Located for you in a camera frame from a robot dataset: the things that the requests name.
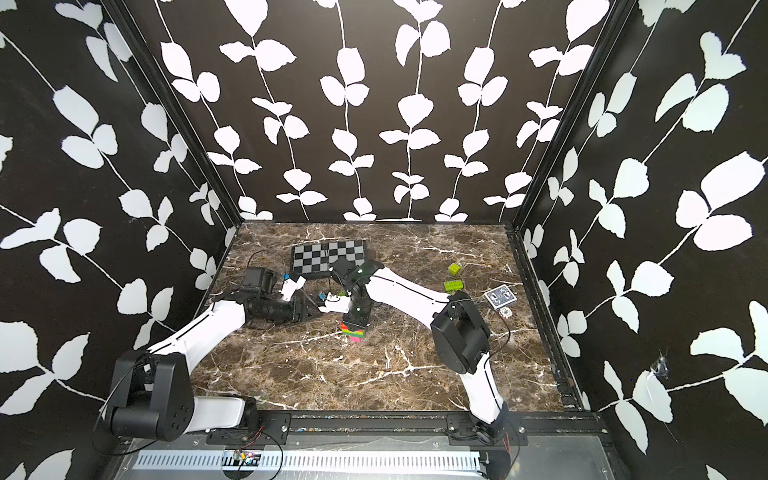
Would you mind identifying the red lego brick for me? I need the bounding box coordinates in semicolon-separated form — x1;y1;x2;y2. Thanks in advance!
340;323;364;331

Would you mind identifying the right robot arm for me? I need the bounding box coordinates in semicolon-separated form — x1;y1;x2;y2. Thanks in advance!
324;258;505;427

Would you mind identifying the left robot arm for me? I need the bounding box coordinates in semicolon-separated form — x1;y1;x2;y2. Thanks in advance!
94;288;320;441

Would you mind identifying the black white chessboard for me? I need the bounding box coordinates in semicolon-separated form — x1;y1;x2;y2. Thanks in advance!
290;239;366;279

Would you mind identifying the blue playing card box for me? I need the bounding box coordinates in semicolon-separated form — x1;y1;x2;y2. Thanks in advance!
483;284;517;310

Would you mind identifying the small circuit board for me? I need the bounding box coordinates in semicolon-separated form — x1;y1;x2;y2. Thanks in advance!
222;451;262;471

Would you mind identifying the white perforated strip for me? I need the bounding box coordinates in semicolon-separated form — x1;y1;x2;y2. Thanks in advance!
130;450;484;474

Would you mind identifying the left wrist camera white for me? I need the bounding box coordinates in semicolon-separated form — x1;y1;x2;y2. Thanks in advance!
280;275;306;302

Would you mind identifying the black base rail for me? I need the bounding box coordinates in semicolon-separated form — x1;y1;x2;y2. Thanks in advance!
206;410;611;447

